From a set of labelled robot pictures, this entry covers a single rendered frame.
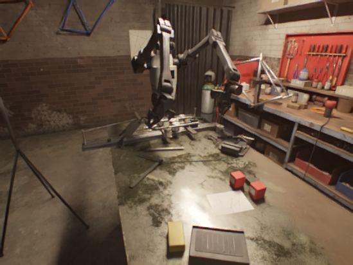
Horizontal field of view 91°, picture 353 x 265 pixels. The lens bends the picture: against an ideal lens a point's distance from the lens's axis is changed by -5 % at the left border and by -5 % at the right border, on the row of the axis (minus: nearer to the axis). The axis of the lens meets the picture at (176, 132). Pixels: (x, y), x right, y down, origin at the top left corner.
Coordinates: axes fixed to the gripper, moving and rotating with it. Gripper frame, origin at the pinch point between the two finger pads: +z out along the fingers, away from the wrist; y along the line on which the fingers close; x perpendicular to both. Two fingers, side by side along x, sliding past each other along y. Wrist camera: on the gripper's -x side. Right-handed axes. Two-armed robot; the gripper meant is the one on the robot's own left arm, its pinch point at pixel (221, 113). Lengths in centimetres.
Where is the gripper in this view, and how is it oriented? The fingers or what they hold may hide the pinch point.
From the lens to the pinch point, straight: 125.9
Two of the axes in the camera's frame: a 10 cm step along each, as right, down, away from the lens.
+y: 1.2, 4.1, -9.0
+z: -1.7, 9.1, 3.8
